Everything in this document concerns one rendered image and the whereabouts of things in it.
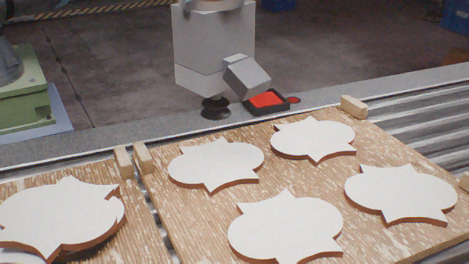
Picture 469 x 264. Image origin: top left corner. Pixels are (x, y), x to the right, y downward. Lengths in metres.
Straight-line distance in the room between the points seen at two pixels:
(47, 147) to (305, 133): 0.43
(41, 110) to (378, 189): 0.67
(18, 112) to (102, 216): 0.47
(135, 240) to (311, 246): 0.21
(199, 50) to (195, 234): 0.22
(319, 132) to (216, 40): 0.28
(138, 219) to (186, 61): 0.21
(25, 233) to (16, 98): 0.45
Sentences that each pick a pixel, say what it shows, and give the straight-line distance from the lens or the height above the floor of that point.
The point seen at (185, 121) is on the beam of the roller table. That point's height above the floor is 0.92.
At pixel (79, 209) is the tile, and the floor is 0.97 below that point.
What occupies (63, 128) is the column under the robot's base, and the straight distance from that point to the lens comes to 0.95.
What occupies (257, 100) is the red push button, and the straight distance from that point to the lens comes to 0.87.
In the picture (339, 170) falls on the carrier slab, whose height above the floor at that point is 0.94.
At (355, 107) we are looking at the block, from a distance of 0.80.
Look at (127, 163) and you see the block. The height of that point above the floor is 0.96.
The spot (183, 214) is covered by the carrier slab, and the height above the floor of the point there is 0.94.
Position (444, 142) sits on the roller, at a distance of 0.84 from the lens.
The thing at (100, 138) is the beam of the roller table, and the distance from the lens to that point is 0.80.
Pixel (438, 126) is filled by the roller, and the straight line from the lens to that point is 0.89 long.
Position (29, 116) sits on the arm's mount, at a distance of 0.96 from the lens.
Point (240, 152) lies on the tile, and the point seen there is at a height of 0.95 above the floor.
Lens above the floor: 1.30
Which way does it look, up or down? 29 degrees down
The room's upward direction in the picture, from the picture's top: straight up
